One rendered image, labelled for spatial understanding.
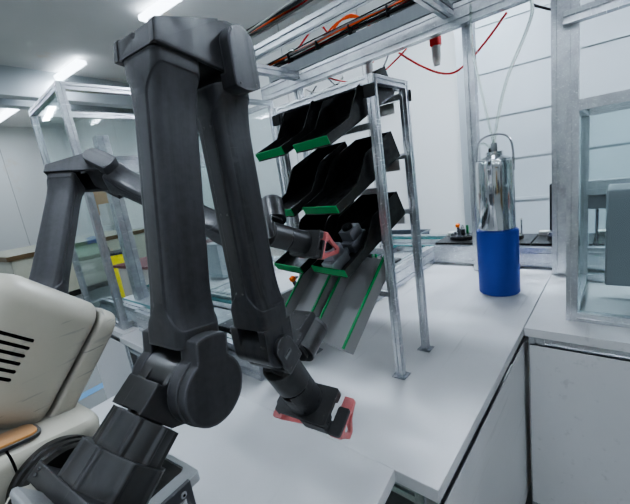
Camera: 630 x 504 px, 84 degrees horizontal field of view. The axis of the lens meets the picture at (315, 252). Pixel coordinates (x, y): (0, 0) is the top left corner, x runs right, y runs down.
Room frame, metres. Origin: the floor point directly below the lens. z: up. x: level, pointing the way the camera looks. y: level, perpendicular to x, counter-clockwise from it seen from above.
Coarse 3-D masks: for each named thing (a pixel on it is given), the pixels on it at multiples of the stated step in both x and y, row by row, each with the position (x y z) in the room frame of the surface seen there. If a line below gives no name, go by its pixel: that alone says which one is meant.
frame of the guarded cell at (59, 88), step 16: (48, 96) 1.70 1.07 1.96; (64, 96) 1.62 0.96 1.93; (32, 112) 1.91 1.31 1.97; (64, 112) 1.61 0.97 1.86; (80, 112) 2.12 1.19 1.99; (96, 112) 2.18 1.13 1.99; (272, 112) 2.52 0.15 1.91; (272, 128) 2.53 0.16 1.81; (96, 208) 1.63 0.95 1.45; (96, 224) 1.62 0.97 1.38; (288, 224) 2.52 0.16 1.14; (96, 240) 1.63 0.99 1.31; (112, 272) 1.62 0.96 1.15; (80, 288) 1.96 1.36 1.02; (112, 288) 1.61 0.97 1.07; (128, 320) 1.66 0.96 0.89
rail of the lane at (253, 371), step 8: (136, 312) 1.55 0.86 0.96; (144, 312) 1.52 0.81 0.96; (136, 320) 1.57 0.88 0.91; (144, 320) 1.50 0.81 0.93; (144, 328) 1.53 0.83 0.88; (232, 344) 1.05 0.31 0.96; (232, 352) 1.06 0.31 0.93; (240, 360) 1.04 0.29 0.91; (248, 368) 1.02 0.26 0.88; (256, 368) 0.98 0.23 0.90; (256, 376) 0.99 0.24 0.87; (264, 376) 0.98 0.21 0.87
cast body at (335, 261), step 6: (330, 246) 0.87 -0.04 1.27; (342, 252) 0.89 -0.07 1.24; (348, 252) 0.92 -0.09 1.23; (330, 258) 0.87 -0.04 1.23; (336, 258) 0.87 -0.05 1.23; (342, 258) 0.88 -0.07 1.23; (348, 258) 0.90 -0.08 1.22; (324, 264) 0.88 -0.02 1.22; (330, 264) 0.87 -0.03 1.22; (336, 264) 0.87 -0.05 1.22; (342, 264) 0.88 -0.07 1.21
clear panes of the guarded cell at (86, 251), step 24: (48, 120) 1.81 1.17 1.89; (96, 120) 2.18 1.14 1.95; (120, 120) 2.28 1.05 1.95; (264, 120) 2.59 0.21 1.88; (48, 144) 1.88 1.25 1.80; (120, 144) 2.26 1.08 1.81; (264, 144) 2.61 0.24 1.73; (264, 168) 2.64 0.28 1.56; (96, 192) 2.11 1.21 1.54; (264, 192) 2.67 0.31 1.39; (144, 240) 2.26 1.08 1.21; (96, 264) 1.73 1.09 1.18; (120, 264) 2.13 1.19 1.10; (144, 264) 2.23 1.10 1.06; (96, 288) 1.81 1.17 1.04; (120, 288) 2.10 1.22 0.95
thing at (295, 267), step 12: (312, 216) 1.13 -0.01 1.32; (324, 216) 1.16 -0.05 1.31; (336, 216) 1.02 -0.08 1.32; (300, 228) 1.10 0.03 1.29; (312, 228) 1.13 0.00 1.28; (324, 228) 1.00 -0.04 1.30; (288, 252) 1.06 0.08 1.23; (276, 264) 1.02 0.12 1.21; (288, 264) 1.02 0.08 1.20; (300, 264) 0.99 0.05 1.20
